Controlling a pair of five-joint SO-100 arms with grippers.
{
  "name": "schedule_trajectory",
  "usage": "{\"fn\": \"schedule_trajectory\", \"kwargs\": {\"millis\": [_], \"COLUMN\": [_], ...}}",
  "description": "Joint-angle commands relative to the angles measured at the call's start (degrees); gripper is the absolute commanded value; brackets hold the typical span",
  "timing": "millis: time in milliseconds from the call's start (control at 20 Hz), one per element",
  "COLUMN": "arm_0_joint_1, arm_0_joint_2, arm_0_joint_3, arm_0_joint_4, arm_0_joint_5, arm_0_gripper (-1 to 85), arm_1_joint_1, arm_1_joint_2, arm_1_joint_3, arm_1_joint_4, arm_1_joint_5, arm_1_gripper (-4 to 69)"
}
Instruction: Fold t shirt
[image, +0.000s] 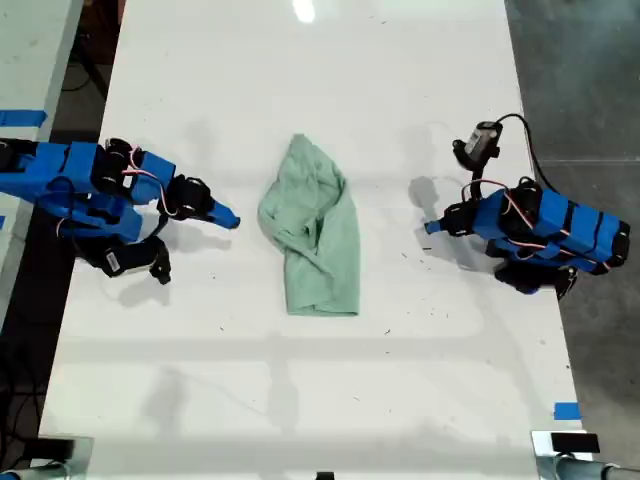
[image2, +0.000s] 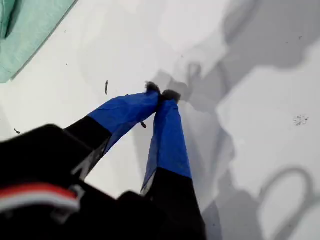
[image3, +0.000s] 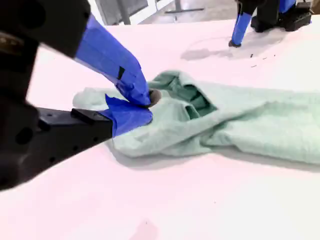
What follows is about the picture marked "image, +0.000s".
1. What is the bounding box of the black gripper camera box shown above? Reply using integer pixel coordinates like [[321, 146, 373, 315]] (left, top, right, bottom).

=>
[[452, 121, 504, 174], [87, 234, 174, 287]]

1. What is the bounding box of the short blue tape strip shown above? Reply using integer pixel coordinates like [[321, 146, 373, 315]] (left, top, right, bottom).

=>
[[553, 401, 583, 422]]

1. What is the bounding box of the black camera cable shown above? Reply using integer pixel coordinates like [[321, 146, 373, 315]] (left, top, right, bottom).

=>
[[492, 113, 551, 194]]

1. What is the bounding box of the silver metal clamp plate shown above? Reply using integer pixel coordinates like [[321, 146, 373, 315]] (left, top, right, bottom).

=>
[[530, 429, 601, 480], [29, 435, 95, 480]]

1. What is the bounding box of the grey metal pipe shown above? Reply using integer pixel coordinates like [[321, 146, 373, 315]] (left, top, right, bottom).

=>
[[0, 462, 69, 480], [554, 456, 640, 480]]

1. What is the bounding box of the small black box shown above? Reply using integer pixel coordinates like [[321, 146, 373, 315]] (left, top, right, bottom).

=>
[[549, 432, 601, 455], [22, 437, 76, 462]]

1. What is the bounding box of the pale green T-shirt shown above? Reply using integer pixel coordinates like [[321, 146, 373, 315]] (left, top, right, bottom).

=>
[[257, 133, 362, 317]]

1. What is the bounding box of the black camera stalk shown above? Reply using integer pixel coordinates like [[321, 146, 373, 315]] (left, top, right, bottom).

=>
[[462, 167, 487, 202], [134, 212, 169, 246]]

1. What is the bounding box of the long blue tape strip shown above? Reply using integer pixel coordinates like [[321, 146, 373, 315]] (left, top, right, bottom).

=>
[[0, 109, 49, 128]]

